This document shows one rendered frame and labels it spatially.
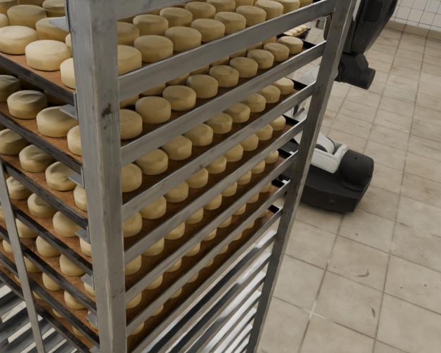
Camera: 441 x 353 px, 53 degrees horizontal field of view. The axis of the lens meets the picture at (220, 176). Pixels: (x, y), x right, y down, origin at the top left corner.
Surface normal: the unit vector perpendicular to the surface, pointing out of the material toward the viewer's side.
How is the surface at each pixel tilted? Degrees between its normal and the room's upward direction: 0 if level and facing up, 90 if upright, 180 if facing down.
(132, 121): 0
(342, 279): 0
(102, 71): 90
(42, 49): 0
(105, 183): 90
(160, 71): 90
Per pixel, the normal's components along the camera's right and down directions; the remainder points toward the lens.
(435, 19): -0.40, 0.52
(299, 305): 0.11, -0.79
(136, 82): 0.79, 0.43
